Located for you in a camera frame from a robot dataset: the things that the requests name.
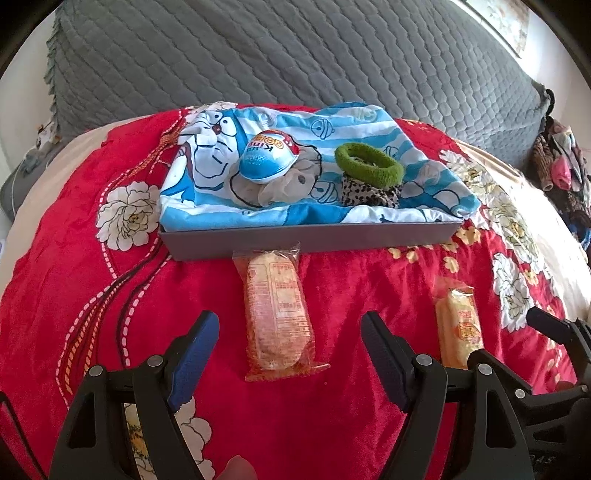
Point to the grey quilted headboard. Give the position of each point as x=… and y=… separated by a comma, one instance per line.
x=277, y=55

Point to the pale orange snack packet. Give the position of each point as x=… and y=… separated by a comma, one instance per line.
x=277, y=314

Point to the wall picture frame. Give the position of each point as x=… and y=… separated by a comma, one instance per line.
x=508, y=23

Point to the leopard print scrunchie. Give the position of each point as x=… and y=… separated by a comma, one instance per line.
x=369, y=196

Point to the grey bedside stool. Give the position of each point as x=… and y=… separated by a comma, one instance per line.
x=14, y=189

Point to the blue striped cartoon cloth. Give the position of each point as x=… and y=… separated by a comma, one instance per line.
x=207, y=161

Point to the cream scrunchie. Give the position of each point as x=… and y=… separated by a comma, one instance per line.
x=286, y=191

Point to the yellow snack packet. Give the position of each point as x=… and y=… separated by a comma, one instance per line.
x=459, y=323

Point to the grey tray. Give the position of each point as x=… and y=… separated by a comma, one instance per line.
x=323, y=240

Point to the pile of mixed clothes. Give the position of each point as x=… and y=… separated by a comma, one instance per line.
x=558, y=175

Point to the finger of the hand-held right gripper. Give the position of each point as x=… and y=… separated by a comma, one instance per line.
x=554, y=325
x=540, y=397

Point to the red floral blanket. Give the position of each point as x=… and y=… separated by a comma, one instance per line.
x=346, y=415

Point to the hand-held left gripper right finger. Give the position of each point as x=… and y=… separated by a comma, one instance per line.
x=385, y=360

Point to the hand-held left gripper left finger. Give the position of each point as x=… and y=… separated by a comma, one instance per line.
x=194, y=360

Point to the green scrunchie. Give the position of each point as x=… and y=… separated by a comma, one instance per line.
x=369, y=177

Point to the blue white toy egg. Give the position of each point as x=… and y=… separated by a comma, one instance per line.
x=268, y=161

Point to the person's left hand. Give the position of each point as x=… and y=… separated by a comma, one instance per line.
x=238, y=468

